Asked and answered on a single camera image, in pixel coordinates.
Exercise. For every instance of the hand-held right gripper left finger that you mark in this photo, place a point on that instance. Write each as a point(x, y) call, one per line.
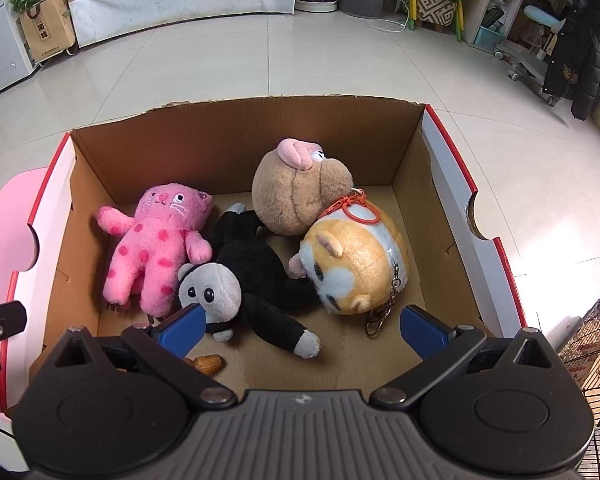
point(180, 331)

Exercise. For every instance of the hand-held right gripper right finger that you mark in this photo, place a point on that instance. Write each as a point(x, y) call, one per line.
point(424, 331)

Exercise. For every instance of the wooden gourd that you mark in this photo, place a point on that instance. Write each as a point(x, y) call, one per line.
point(207, 363)

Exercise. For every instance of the pink spotted cat plush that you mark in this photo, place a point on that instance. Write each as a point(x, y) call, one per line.
point(155, 240)

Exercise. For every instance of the black monkey plush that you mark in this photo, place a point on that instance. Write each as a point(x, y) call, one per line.
point(252, 265)

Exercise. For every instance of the brown round plush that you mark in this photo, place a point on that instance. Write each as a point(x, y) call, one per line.
point(285, 195)

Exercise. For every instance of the cardboard box with red outside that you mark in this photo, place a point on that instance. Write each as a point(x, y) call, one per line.
point(230, 150)

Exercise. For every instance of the pink table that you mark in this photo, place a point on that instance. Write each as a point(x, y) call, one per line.
point(0, 240)

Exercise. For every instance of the grey desk chair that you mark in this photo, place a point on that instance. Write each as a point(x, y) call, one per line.
point(535, 60)

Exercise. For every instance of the brown paper bag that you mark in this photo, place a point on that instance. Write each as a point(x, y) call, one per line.
point(47, 30)

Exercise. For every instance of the light blue storage bin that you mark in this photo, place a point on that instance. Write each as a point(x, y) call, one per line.
point(489, 39)

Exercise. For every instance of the patterned stool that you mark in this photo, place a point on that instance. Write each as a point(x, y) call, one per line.
point(436, 9)

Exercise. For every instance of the black coat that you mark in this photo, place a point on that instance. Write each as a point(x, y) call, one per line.
point(587, 45)

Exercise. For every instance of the person in black trousers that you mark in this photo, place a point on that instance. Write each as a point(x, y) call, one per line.
point(180, 0)

